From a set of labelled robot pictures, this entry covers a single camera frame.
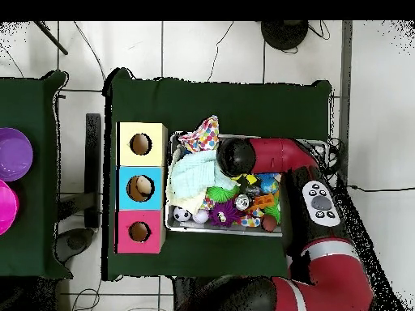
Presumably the mint green muslin cloth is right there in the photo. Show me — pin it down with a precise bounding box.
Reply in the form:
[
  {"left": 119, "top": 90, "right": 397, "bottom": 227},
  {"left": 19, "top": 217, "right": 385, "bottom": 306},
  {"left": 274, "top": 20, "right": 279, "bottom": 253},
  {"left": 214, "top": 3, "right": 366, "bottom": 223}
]
[{"left": 168, "top": 150, "right": 240, "bottom": 203}]

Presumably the white polka dot cloth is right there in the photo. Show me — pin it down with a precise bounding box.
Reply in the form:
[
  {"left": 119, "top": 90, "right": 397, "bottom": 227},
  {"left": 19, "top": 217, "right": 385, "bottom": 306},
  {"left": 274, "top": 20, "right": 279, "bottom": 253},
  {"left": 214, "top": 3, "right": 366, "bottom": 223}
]
[{"left": 178, "top": 115, "right": 221, "bottom": 154}]

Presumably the wooden box with three holes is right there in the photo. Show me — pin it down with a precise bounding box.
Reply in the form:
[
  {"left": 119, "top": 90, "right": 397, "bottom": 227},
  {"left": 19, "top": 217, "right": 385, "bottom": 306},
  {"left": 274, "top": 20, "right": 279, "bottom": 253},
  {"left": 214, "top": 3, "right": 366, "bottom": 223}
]
[{"left": 115, "top": 121, "right": 169, "bottom": 254}]

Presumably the purple spiky googly-eyed toy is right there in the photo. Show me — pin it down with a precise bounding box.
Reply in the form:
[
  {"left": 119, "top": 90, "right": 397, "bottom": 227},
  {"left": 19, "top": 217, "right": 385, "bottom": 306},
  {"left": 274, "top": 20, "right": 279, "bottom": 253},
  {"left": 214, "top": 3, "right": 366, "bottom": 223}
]
[{"left": 208, "top": 200, "right": 242, "bottom": 228}]

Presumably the small soccer ball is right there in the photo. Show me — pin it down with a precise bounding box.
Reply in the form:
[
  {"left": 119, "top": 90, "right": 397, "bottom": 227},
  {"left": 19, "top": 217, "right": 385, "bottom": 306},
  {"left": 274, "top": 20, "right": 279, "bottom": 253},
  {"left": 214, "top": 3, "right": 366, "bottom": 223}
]
[{"left": 173, "top": 206, "right": 193, "bottom": 223}]

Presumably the dark green tablecloth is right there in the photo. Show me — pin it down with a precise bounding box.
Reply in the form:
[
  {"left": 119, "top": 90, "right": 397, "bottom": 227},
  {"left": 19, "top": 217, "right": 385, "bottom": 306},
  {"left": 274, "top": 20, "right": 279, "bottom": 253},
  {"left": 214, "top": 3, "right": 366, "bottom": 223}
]
[
  {"left": 0, "top": 70, "right": 73, "bottom": 279},
  {"left": 101, "top": 67, "right": 332, "bottom": 282}
]

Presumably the brown ball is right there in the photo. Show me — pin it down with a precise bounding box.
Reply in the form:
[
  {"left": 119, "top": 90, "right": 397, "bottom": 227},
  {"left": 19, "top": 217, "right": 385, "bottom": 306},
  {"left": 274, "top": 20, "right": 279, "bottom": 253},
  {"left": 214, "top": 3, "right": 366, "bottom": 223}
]
[{"left": 261, "top": 214, "right": 278, "bottom": 232}]

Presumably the black upright panel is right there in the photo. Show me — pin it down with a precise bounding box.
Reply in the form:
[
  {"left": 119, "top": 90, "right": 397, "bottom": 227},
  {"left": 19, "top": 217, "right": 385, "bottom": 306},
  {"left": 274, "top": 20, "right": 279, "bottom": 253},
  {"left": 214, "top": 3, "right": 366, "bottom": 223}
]
[{"left": 84, "top": 113, "right": 102, "bottom": 229}]

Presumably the grey round base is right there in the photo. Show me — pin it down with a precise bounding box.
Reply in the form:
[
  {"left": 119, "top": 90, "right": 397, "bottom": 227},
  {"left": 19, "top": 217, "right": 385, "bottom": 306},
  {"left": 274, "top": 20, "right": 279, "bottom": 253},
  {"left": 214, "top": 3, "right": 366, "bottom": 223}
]
[{"left": 54, "top": 228, "right": 96, "bottom": 263}]

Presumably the black round stand base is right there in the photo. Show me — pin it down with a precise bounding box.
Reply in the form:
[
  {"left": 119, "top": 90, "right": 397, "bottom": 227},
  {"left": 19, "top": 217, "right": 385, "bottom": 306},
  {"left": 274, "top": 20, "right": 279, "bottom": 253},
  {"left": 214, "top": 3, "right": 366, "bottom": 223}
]
[{"left": 260, "top": 20, "right": 310, "bottom": 51}]

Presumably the purple plastic bowl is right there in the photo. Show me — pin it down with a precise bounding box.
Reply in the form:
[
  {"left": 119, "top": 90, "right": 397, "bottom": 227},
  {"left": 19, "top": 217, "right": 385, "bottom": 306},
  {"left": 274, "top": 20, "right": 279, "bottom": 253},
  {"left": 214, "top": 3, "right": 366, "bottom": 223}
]
[{"left": 0, "top": 127, "right": 34, "bottom": 182}]

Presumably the magenta plastic bowl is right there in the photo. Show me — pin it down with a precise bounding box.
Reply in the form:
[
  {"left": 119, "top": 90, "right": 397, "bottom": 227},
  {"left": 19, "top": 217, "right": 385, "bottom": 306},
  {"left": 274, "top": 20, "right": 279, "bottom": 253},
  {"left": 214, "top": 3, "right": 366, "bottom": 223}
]
[{"left": 0, "top": 179, "right": 19, "bottom": 236}]

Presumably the black rod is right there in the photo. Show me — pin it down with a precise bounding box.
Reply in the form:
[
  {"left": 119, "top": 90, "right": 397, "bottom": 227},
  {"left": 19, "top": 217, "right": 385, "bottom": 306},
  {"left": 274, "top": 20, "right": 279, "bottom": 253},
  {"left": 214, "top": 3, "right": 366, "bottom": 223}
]
[{"left": 33, "top": 20, "right": 69, "bottom": 56}]

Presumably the silver wire mesh bin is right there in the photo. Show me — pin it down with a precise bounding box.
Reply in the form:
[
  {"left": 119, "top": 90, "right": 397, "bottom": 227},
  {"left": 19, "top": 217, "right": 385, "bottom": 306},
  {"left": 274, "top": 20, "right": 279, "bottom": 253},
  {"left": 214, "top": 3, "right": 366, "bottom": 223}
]
[{"left": 165, "top": 130, "right": 329, "bottom": 240}]

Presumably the black cable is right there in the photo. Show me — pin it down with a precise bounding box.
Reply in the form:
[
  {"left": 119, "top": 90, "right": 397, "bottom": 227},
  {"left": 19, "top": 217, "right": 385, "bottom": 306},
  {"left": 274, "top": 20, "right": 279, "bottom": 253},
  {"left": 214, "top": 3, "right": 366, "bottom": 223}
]
[{"left": 346, "top": 184, "right": 415, "bottom": 194}]

